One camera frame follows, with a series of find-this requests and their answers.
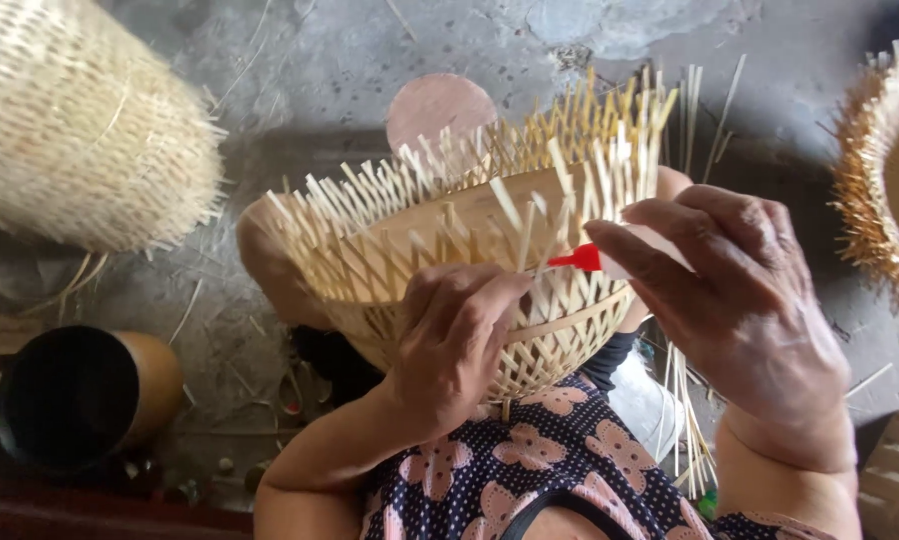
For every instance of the person's left hand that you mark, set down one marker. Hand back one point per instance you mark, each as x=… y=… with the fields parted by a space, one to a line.
x=438 y=360

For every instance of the person's right hand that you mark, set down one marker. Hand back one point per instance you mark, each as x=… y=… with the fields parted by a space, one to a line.
x=742 y=315

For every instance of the unfinished woven bamboo basket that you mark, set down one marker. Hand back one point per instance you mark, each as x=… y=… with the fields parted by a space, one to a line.
x=389 y=247

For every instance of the white glue bottle red nozzle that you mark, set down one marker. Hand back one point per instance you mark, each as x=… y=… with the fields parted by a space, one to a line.
x=588 y=259

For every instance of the bundle of thin bamboo strips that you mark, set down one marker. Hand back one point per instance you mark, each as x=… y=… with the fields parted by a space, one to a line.
x=691 y=427

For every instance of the white plastic bag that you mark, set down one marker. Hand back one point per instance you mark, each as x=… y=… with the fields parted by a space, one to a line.
x=644 y=405

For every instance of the person's floral dotted top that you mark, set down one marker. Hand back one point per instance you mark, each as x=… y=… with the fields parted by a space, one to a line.
x=539 y=465

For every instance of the spiky-rimmed woven bamboo basket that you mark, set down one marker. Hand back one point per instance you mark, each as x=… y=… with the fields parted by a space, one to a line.
x=881 y=180

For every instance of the person's left leg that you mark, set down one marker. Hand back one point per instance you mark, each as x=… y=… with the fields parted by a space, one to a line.
x=269 y=262

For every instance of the loose long bamboo strips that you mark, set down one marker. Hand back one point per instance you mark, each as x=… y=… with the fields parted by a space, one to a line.
x=693 y=120

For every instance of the woven wooden crate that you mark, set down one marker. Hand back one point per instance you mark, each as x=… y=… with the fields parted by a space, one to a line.
x=896 y=480

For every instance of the round pink disc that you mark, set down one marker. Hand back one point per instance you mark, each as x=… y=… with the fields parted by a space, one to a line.
x=438 y=105

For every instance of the brown cylinder with black inside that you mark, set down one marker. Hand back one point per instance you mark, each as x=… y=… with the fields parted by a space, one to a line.
x=82 y=394

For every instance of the dark red wooden bench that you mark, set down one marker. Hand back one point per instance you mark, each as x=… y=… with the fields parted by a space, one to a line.
x=82 y=514

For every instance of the thin bamboo hoops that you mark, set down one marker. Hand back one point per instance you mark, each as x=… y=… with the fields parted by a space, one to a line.
x=22 y=277

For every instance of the stack of pale woven baskets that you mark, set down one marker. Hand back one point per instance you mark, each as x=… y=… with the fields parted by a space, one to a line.
x=74 y=120

